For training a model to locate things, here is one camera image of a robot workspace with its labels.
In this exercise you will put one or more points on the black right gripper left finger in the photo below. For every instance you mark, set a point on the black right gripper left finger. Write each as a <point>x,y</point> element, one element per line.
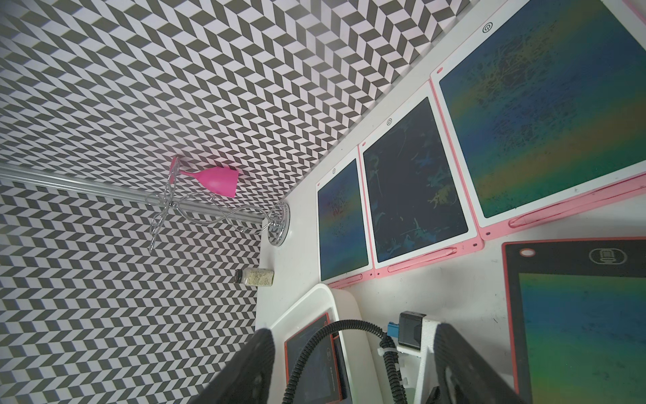
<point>247,376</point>

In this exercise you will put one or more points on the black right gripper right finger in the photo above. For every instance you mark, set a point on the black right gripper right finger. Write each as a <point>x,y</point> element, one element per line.
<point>463,374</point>

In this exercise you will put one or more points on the red writing tablet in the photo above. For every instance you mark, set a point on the red writing tablet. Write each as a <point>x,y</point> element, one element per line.
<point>320,380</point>
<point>576,311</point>

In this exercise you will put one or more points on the white plastic storage box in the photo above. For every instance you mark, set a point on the white plastic storage box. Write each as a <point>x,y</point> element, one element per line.
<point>363,384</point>

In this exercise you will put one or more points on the pink writing tablet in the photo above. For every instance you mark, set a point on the pink writing tablet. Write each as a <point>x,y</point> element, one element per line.
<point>544,109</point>
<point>344,250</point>
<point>417,207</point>

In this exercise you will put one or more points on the glass spice jar black lid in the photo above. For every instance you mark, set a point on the glass spice jar black lid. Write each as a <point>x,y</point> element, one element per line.
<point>255,277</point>

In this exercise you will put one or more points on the chrome wire jewelry stand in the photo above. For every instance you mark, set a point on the chrome wire jewelry stand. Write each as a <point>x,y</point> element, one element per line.
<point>276,220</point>

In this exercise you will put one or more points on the aluminium corner post left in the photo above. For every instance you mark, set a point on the aluminium corner post left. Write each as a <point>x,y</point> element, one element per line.
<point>83,186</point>

